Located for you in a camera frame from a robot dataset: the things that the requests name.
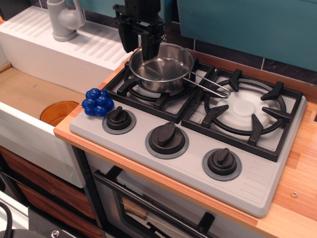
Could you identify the grey toy faucet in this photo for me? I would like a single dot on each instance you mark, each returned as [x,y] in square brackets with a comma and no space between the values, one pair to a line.
[65,22]

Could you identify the black middle stove knob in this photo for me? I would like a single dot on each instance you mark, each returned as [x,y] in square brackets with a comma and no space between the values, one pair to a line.
[167,141]

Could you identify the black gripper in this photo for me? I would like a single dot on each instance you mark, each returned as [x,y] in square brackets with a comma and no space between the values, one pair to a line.
[140,18]

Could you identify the stainless steel pan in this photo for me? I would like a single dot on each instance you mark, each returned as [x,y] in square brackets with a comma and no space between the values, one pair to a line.
[169,71]

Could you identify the black right burner grate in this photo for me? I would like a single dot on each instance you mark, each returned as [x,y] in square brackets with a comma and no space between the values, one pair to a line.
[258,117]

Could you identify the orange plastic bowl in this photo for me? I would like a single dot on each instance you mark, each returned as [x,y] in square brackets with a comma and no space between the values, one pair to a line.
[55,113]

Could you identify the oven door with black handle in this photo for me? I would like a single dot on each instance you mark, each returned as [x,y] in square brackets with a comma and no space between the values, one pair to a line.
[145,210]

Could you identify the black left stove knob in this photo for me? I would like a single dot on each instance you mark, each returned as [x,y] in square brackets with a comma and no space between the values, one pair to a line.
[119,121]

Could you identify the black burner grate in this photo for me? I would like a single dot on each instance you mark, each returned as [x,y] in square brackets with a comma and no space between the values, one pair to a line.
[147,106]
[258,117]

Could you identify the blue toy blueberry cluster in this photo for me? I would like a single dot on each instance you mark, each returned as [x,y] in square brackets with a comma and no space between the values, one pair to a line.
[97,102]

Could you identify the wooden drawer cabinet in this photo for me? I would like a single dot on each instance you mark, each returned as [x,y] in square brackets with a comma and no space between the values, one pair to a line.
[59,200]

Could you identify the black left burner grate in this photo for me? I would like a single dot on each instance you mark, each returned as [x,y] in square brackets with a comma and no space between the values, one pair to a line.
[147,106]

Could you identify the white toy sink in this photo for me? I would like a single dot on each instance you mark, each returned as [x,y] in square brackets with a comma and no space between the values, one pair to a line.
[37,71]

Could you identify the grey toy stove top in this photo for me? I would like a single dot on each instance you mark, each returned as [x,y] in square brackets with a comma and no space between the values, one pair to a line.
[252,191]

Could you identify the black stove knob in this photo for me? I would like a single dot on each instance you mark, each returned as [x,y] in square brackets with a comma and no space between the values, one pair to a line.
[167,141]
[119,121]
[222,164]

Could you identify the black right stove knob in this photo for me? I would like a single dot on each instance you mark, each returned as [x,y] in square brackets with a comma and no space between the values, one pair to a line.
[222,164]

